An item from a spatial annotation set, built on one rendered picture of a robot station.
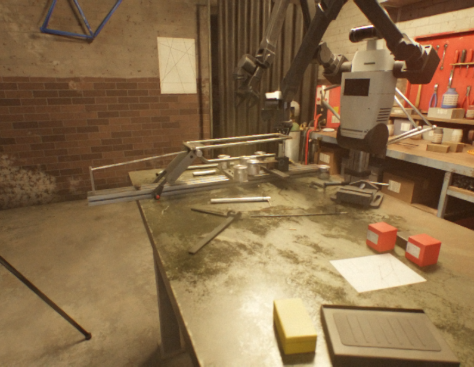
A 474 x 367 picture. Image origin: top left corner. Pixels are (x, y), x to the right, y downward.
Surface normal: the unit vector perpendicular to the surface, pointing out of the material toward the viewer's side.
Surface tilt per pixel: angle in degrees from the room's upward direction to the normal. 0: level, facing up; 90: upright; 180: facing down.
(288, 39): 89
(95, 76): 90
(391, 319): 0
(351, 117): 90
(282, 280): 0
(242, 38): 91
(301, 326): 0
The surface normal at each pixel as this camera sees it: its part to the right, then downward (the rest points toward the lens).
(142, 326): 0.00, -0.95
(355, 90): -0.84, 0.17
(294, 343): 0.11, 0.30
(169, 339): 0.40, 0.28
